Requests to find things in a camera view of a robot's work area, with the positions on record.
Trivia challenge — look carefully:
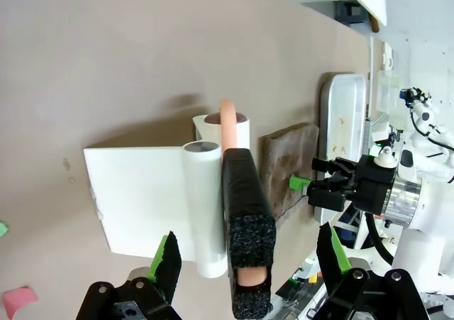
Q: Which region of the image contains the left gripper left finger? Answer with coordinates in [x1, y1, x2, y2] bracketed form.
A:
[76, 230, 183, 320]

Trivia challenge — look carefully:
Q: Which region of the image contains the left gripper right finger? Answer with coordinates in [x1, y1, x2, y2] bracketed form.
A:
[316, 223, 427, 320]

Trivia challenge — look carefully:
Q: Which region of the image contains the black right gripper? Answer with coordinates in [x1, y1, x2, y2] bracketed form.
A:
[288, 154, 395, 215]

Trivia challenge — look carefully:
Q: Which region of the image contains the brown cleaning cloth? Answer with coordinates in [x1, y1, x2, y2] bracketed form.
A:
[261, 122, 320, 229]

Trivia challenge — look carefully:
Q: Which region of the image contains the lint roller with black grip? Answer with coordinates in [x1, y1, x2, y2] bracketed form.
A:
[192, 99, 277, 319]

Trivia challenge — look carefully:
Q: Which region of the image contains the metal tray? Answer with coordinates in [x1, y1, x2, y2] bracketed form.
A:
[313, 72, 368, 226]

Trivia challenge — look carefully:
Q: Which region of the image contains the white roller holder stand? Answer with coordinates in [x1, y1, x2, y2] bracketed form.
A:
[83, 140, 228, 279]

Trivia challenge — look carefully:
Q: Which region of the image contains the pink foam block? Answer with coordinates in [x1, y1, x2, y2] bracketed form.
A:
[1, 285, 40, 319]

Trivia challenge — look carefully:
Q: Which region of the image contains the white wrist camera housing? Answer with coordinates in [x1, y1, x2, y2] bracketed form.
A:
[373, 147, 399, 169]

